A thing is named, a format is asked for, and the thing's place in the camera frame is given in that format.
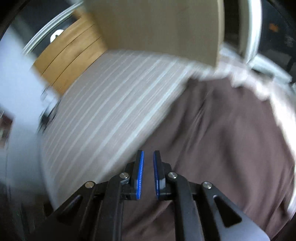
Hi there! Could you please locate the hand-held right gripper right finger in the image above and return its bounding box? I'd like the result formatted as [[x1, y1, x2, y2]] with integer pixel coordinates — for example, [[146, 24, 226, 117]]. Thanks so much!
[[153, 151, 271, 241]]

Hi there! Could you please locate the brown garment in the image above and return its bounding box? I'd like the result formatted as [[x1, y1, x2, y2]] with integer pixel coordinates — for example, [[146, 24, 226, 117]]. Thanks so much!
[[120, 77, 296, 241]]

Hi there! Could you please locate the pink plaid blanket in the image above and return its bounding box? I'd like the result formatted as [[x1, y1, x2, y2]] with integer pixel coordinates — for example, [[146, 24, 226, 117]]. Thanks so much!
[[39, 49, 294, 209]]

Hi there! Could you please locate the light wooden board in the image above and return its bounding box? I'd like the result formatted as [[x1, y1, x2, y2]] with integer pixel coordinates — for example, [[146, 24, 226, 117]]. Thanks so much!
[[82, 0, 226, 67]]

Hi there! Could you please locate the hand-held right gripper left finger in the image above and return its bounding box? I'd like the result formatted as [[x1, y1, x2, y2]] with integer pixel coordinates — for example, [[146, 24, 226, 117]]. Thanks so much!
[[46, 150, 145, 241]]

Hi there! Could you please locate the pine plank panel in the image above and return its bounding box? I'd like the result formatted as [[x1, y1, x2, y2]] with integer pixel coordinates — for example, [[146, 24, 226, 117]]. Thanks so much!
[[31, 9, 109, 94]]

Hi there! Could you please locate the white window frame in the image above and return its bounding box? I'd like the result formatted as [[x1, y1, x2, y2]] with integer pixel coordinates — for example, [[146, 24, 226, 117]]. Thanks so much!
[[22, 0, 294, 84]]

